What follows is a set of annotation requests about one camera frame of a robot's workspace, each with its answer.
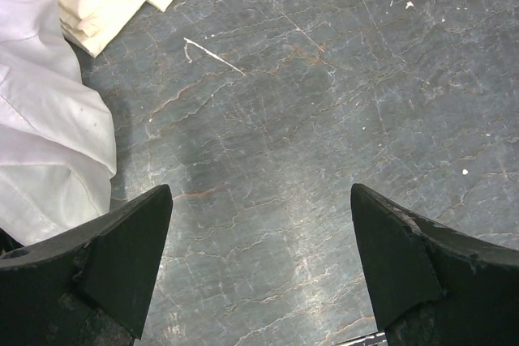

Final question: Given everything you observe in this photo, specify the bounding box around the white shirt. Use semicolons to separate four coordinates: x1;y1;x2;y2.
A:
1;0;172;246

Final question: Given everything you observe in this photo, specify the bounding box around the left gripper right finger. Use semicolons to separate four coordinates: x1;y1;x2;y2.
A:
350;184;518;345

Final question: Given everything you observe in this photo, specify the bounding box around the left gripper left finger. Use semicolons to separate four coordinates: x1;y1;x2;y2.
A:
1;185;173;345

